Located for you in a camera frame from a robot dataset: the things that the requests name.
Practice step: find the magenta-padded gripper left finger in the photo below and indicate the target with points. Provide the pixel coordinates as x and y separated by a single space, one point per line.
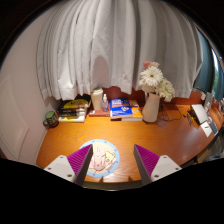
61 166

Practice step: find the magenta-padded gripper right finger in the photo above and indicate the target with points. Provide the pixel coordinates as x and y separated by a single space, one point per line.
165 166

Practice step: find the round cartoon mouse pad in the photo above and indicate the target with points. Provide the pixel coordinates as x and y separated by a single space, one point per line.
111 151

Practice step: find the dark mug with green inside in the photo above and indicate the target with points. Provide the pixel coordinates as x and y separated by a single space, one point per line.
51 120

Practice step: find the yellow and white book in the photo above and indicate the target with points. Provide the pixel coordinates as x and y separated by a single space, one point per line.
71 119

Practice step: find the black spine book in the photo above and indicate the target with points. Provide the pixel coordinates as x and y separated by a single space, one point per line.
71 110
71 114

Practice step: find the white vase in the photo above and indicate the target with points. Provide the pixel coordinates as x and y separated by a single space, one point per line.
151 110

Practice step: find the orange cover book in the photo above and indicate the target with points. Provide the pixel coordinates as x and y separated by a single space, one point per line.
136 113

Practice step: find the white flat device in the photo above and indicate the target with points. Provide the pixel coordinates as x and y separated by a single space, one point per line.
200 114

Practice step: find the yellow and black cover book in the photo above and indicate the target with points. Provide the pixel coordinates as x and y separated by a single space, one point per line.
76 104

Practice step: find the red book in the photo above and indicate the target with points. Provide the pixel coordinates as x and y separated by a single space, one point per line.
98 113

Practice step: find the blue cover book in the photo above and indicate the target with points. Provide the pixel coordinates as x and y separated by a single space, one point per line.
120 108

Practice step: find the clear spray bottle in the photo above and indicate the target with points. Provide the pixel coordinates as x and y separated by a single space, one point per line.
105 106

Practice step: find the cream tumbler with lid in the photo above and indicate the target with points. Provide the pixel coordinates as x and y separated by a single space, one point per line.
97 100

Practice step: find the white flower bouquet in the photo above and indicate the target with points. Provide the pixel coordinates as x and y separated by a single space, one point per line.
153 78

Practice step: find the white curtain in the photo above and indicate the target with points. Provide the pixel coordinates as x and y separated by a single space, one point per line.
116 43

